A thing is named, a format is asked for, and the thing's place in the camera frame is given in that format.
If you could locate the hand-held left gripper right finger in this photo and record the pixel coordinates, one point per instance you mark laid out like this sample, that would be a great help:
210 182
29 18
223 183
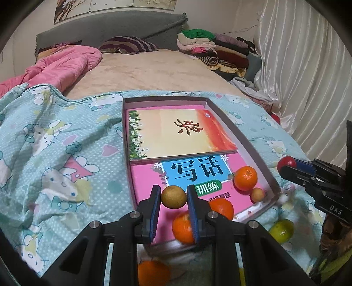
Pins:
192 214

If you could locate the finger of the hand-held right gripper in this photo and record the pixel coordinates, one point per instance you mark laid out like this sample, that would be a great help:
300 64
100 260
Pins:
297 176
305 167

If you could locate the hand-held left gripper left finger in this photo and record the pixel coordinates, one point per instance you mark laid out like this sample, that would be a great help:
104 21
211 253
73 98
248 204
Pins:
155 214

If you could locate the small orange mandarin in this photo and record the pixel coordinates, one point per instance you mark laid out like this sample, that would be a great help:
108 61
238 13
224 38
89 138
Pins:
245 178
183 228

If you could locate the red cherry tomato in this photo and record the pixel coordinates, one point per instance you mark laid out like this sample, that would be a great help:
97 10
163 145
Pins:
286 161

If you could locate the tan longan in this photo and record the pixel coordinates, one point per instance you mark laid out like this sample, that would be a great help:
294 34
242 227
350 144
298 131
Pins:
173 197
257 194

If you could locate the large orange mandarin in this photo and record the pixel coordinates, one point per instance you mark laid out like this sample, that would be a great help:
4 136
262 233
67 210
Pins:
152 272
224 207

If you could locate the grey cardboard box tray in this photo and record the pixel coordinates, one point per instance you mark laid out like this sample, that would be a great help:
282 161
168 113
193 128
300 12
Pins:
246 156

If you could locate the person's right hand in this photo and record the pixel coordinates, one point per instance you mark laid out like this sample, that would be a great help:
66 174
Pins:
328 233

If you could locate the pink book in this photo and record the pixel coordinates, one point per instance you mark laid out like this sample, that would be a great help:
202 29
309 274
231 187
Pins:
145 178

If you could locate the small green citrus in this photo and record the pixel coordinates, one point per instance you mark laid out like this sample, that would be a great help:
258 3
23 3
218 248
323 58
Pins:
282 231

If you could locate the yellow orange book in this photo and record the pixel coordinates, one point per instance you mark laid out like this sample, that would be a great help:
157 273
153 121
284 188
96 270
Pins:
165 132

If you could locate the white satin curtain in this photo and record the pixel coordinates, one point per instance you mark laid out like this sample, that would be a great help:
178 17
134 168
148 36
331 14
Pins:
302 82

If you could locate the white crumpled cloth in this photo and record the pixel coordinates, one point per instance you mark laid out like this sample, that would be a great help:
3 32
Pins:
253 88

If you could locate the blue cartoon print blanket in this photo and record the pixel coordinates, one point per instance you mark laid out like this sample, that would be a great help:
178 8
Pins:
68 137

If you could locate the beige bed sheet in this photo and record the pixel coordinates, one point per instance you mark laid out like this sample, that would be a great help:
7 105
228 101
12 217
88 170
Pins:
151 71

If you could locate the pile of folded clothes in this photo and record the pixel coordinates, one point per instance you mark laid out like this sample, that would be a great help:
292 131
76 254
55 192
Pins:
220 52

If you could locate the striped purple pillow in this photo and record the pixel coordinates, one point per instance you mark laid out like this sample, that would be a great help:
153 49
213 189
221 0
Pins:
129 44

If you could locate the pink quilt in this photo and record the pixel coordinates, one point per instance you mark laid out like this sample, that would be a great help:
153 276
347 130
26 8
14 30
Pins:
68 63

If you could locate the grey headboard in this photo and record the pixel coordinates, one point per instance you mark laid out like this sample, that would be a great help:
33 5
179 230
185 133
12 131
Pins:
110 27

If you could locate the dark red floral pillow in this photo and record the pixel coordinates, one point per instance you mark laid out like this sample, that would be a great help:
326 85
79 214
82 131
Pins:
60 45

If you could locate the yellowish wall picture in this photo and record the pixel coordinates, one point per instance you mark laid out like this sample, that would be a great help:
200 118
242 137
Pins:
154 1

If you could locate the pale wall picture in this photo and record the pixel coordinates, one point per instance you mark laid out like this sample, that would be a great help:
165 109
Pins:
111 2

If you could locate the tree branch wall picture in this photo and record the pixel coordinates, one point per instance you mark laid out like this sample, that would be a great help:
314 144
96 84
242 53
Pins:
73 7

